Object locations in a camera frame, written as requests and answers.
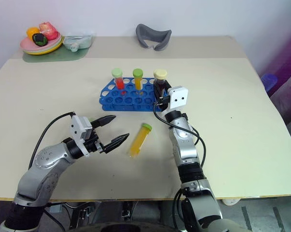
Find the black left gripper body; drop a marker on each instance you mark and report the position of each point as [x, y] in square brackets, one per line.
[95, 143]

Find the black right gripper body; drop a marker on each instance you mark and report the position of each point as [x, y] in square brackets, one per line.
[162, 99]

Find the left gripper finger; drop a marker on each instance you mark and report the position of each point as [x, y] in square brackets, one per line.
[103, 121]
[116, 142]

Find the dark liquid tube cream cap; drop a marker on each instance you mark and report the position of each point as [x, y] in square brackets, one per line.
[160, 74]

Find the yellow liquid tube green cap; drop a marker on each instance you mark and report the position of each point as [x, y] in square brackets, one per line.
[139, 142]
[138, 83]

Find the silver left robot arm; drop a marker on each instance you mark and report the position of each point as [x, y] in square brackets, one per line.
[46, 159]

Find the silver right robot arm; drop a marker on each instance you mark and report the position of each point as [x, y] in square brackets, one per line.
[184, 145]

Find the blue test tube rack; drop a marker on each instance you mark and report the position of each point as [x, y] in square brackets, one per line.
[128, 99]

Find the red liquid tube green cap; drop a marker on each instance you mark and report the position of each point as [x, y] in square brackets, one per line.
[120, 83]

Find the large cream table sheet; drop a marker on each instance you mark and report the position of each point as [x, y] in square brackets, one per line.
[63, 84]

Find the green table mat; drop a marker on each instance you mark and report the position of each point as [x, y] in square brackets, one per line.
[70, 55]

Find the dark rounded robot housing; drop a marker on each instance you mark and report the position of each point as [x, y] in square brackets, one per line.
[123, 227]

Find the yellow plate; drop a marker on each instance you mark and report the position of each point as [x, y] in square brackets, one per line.
[52, 50]

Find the light green plate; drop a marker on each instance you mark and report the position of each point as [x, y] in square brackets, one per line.
[56, 45]

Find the blue plastic container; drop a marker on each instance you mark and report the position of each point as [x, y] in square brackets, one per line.
[268, 81]

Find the dark green toy avocado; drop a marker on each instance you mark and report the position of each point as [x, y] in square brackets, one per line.
[39, 39]

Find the red toy apple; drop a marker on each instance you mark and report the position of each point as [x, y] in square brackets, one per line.
[48, 30]

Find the orange toy fruit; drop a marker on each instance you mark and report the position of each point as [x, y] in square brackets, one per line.
[32, 31]

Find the white table foot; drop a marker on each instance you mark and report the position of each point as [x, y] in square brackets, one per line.
[231, 201]

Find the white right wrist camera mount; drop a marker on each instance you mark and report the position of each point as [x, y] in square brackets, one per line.
[179, 96]

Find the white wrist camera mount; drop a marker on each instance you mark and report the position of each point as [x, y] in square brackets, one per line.
[78, 128]
[179, 96]

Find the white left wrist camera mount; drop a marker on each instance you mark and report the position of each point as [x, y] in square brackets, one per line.
[78, 128]

